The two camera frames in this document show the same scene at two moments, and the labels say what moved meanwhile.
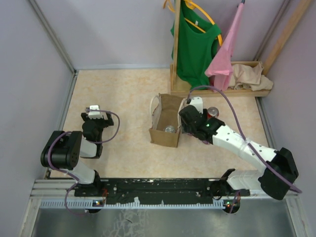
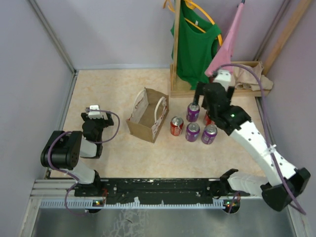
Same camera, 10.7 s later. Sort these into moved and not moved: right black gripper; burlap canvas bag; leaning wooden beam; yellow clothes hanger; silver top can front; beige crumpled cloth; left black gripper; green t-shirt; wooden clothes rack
Moved: burlap canvas bag; right black gripper; silver top can front
Not moved: left black gripper; leaning wooden beam; wooden clothes rack; green t-shirt; beige crumpled cloth; yellow clothes hanger
